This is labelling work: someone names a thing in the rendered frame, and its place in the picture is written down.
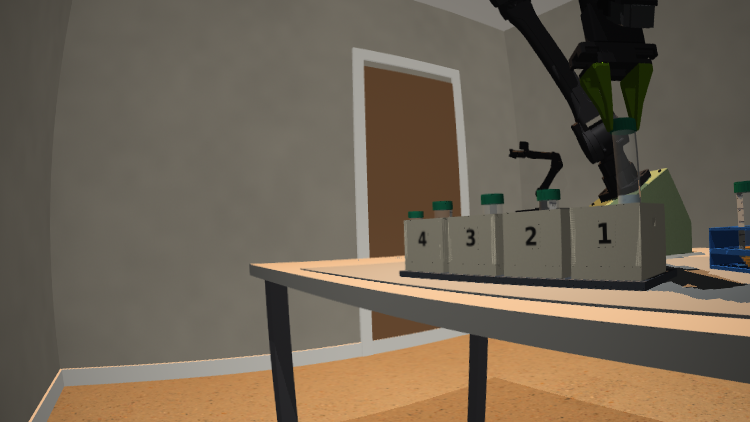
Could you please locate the clear tube with dark green cap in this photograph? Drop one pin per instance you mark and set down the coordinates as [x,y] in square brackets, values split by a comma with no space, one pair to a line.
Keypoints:
[626,160]

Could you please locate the sample tube with orange liquid and dark green cap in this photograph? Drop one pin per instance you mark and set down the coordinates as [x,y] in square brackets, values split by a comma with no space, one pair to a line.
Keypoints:
[548,199]

